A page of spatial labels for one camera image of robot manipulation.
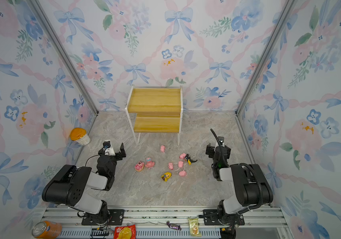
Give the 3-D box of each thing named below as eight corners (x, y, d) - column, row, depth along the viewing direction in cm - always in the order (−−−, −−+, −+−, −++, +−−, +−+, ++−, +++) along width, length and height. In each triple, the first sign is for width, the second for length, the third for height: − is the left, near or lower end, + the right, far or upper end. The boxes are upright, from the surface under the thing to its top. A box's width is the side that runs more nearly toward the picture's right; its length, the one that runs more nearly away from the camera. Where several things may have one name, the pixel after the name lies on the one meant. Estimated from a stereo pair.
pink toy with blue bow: (145, 168, 93) (145, 166, 90) (146, 159, 96) (146, 157, 94) (154, 168, 93) (153, 166, 90) (155, 159, 97) (154, 157, 94)
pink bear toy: (135, 171, 91) (134, 169, 88) (136, 163, 94) (135, 161, 92) (143, 171, 91) (142, 169, 88) (144, 163, 94) (143, 161, 92)
